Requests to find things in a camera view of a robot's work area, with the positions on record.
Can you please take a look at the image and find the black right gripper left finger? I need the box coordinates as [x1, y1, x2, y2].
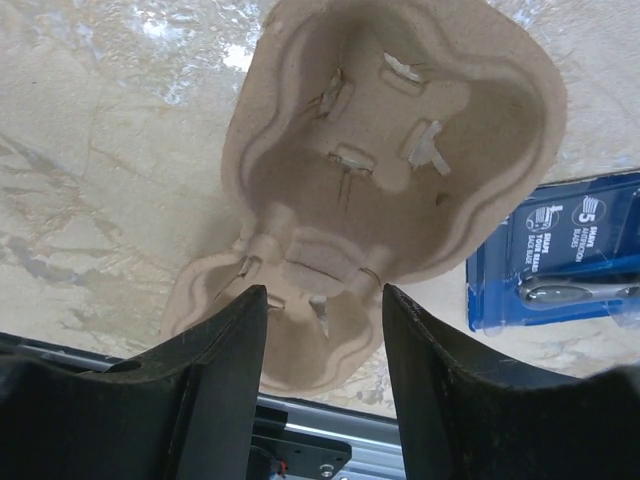
[1, 285, 267, 479]

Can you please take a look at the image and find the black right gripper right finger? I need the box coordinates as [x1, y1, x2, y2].
[382, 285, 639, 479]

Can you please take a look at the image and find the blue card packet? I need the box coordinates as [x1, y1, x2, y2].
[466, 172, 639, 331]

